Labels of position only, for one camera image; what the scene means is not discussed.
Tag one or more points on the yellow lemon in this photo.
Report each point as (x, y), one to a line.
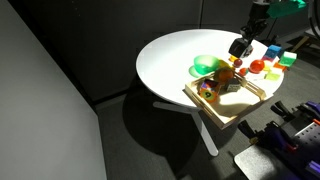
(232, 58)

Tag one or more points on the colourful number cube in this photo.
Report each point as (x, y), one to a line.
(208, 90)

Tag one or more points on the yellow banana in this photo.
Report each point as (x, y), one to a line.
(224, 63)

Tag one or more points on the dark red plum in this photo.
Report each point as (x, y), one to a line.
(238, 62)

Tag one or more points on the grey dice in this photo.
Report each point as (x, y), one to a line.
(232, 86)

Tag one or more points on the blue cube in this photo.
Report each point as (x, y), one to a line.
(273, 50)

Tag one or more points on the orange fruit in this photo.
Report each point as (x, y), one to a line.
(224, 75)

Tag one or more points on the green plastic bowl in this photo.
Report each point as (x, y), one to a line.
(206, 64)

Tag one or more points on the purple clamp with orange tips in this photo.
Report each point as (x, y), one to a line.
(280, 136)

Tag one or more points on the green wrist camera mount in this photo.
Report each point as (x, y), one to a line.
(286, 8)

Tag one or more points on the pink block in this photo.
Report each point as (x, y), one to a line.
(267, 58)

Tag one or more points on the orange block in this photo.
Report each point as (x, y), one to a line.
(280, 66)

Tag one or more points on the wooden slatted tray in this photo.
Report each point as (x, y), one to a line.
(233, 108)

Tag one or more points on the black perforated breadboard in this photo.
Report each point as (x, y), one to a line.
(306, 146)

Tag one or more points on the black clamp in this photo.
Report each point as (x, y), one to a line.
(248, 129)
(283, 110)

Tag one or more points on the light green cube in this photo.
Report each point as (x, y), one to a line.
(273, 74)

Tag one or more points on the black and white dice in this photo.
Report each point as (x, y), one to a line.
(238, 47)

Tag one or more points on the red tomato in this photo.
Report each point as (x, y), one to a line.
(256, 66)

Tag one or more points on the side table with wooden leg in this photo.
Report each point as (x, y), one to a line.
(311, 35)

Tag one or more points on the grey metal plate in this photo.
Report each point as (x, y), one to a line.
(256, 165)

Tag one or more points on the white table base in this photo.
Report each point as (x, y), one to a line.
(203, 130)

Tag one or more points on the small red strawberry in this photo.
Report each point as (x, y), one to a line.
(243, 71)

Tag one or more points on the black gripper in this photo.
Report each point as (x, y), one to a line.
(258, 13)

